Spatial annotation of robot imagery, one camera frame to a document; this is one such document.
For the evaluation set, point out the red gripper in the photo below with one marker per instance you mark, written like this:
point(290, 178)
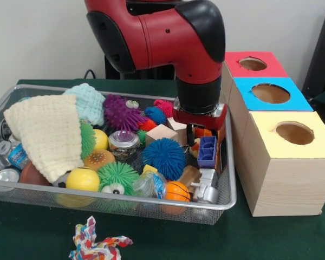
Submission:
point(200, 120)

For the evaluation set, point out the wooden cube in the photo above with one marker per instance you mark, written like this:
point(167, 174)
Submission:
point(176, 125)

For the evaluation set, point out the purple spiky toy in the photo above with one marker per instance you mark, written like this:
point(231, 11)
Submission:
point(122, 111)

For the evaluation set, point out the cream waffle cloth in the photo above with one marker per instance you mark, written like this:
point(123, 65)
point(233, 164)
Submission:
point(48, 135)

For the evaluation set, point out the multicolour patterned cloth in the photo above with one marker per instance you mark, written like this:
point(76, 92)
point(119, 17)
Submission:
point(94, 246)

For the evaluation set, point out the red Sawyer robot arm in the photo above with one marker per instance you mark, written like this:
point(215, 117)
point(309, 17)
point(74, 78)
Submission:
point(173, 40)

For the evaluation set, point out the wooden box with three holes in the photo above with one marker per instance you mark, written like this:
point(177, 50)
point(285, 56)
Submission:
point(287, 184)

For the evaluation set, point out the clear mesh bin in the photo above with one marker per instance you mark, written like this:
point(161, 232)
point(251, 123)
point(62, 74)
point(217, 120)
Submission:
point(16, 92)

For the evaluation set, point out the yellow duck plush toy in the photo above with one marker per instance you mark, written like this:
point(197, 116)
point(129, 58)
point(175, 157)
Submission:
point(195, 143)

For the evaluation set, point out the blue spiky ball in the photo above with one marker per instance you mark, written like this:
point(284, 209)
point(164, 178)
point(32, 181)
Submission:
point(163, 158)

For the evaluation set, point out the orange toy basketball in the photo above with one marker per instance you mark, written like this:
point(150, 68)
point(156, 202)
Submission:
point(177, 191)

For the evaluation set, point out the green spiky ball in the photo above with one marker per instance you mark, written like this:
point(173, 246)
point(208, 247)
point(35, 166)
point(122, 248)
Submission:
point(117, 174)

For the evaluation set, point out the tan burger toy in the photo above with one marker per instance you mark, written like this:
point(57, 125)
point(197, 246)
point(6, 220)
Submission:
point(98, 159)

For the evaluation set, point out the light teal waffle cloth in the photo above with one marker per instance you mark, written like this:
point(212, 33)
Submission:
point(88, 103)

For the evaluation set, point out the large yellow ball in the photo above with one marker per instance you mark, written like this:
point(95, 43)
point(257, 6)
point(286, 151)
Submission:
point(82, 178)

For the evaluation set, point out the black chair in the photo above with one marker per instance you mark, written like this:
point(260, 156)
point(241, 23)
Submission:
point(322, 54)

